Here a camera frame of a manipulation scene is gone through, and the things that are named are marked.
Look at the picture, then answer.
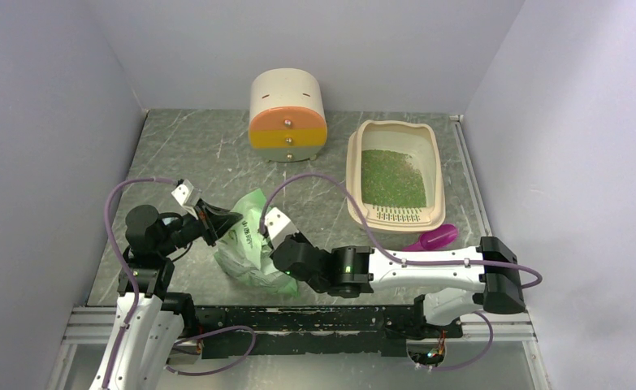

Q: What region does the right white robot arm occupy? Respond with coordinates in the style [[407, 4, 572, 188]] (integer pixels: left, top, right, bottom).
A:
[[270, 232, 526, 336]]

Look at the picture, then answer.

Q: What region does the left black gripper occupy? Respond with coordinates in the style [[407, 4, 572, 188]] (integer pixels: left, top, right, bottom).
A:
[[156, 197, 242, 256]]

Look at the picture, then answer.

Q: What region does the beige litter box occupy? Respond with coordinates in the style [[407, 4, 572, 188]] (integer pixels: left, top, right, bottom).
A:
[[345, 119, 446, 233]]

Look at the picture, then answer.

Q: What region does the purple cable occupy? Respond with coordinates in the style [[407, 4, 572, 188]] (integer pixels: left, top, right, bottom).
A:
[[258, 171, 543, 374], [99, 176, 257, 390]]

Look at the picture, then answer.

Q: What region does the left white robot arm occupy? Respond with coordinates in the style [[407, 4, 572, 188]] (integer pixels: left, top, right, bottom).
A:
[[91, 200, 242, 389]]

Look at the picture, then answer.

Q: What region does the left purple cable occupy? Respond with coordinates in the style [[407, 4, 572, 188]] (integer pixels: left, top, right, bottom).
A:
[[99, 176, 257, 390]]

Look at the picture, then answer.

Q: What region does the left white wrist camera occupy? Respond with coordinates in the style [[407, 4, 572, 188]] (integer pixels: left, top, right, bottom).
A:
[[171, 180, 201, 215]]

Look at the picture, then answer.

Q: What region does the green litter bag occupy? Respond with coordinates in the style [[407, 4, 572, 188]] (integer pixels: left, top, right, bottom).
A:
[[214, 188, 299, 297]]

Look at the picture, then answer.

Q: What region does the beige orange drawer cabinet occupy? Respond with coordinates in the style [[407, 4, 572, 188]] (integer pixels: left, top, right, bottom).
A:
[[248, 68, 328, 163]]

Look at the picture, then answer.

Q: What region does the black mounting rail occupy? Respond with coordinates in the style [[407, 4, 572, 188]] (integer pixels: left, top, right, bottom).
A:
[[197, 304, 463, 359]]

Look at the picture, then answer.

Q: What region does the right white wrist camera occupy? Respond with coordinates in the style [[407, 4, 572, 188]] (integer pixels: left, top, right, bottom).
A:
[[262, 207, 299, 249]]

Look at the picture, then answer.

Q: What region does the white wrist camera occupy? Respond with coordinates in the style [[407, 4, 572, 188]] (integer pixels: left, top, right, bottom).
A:
[[171, 180, 201, 215], [262, 207, 299, 249]]

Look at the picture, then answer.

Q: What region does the magenta plastic scoop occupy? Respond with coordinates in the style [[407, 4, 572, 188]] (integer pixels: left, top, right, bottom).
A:
[[402, 223, 458, 252]]

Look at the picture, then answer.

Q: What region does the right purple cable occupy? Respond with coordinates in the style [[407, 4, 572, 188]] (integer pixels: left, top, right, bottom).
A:
[[258, 171, 543, 374]]

